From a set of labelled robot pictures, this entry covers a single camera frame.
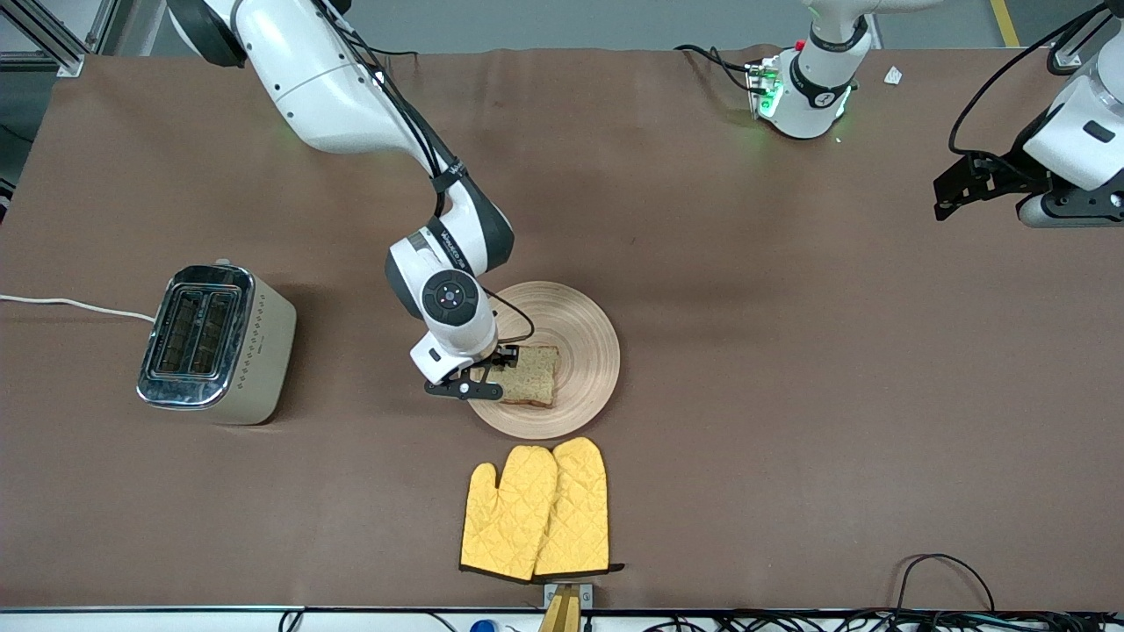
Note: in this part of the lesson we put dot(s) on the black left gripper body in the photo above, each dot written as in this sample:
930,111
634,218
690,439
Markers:
1006,175

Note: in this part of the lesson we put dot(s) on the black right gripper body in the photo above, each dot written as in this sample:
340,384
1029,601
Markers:
504,357

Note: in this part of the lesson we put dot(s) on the brown bread slice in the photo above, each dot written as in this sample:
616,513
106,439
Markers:
536,382

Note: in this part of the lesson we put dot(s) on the round wooden plate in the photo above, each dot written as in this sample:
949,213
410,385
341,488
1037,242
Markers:
584,351

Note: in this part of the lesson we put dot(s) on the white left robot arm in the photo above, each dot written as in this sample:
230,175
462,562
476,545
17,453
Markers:
812,105

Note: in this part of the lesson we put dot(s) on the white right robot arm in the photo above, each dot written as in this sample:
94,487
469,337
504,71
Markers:
334,88

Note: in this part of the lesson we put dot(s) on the beige chrome two-slot toaster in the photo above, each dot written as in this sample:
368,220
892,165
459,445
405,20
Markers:
219,351

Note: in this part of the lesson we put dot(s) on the small white paper scrap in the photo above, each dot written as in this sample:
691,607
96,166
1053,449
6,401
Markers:
893,75

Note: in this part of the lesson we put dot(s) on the yellow floor tape strip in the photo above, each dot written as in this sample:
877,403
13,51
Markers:
1005,22

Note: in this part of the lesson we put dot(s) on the yellow quilted oven mitt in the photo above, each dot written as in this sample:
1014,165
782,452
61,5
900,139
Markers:
580,509
509,518

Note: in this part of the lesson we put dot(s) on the brown table cover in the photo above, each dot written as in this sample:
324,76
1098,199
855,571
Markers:
702,263

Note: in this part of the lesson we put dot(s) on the grey metal bracket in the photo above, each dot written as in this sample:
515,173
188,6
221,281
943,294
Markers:
587,595

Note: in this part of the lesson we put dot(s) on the aluminium frame profile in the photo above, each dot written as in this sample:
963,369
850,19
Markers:
53,53

